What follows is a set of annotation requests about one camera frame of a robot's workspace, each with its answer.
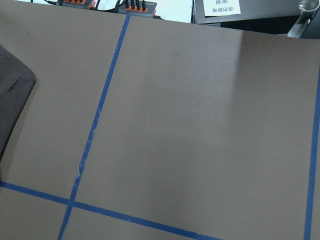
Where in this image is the dark brown t-shirt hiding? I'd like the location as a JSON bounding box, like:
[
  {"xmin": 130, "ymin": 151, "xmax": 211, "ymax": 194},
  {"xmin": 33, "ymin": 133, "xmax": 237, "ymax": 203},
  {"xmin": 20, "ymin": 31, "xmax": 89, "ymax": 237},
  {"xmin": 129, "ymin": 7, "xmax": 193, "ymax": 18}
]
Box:
[{"xmin": 0, "ymin": 46, "xmax": 36, "ymax": 156}]

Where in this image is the orange black power strip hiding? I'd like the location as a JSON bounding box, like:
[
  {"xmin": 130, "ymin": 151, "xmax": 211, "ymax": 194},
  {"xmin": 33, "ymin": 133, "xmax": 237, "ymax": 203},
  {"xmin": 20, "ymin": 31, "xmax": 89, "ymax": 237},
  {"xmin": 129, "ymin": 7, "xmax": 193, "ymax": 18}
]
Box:
[{"xmin": 45, "ymin": 0, "xmax": 100, "ymax": 10}]

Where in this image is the black box with label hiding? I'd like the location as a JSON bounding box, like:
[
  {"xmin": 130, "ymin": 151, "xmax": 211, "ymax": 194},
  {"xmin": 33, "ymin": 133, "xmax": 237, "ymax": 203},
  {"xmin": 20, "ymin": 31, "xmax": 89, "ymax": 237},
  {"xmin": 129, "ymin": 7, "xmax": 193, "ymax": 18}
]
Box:
[{"xmin": 191, "ymin": 0, "xmax": 320, "ymax": 40}]

